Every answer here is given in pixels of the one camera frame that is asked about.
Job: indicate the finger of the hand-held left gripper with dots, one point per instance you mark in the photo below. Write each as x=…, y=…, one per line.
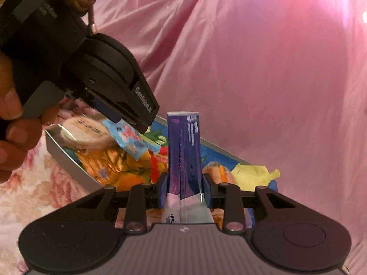
x=139, y=123
x=107, y=110

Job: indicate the floral bed sheet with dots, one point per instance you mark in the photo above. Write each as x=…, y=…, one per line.
x=43, y=200

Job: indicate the gold foil packet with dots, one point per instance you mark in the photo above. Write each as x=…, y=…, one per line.
x=100, y=163

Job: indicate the round rice cracker packet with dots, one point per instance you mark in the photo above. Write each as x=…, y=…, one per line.
x=86, y=134

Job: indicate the light blue snack packet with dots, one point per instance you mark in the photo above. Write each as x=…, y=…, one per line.
x=129, y=140

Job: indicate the yellow crumpled paper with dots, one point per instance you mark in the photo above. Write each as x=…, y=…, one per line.
x=252, y=177

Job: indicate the person's left hand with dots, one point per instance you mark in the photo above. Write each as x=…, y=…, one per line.
x=17, y=143

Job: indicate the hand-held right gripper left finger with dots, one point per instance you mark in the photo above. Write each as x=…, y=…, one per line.
x=163, y=190

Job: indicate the pink cloth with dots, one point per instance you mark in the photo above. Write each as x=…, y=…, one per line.
x=258, y=63

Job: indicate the long dark blue packet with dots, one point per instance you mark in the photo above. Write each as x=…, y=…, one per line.
x=185, y=154

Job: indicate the green and yellow packet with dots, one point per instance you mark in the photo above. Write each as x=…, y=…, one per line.
x=156, y=137

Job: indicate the red snack packet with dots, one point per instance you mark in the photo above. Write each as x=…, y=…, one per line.
x=159, y=160

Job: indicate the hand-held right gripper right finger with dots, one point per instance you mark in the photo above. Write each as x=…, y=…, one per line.
x=207, y=190

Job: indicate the grey cardboard box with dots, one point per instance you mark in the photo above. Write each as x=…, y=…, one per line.
x=66, y=154

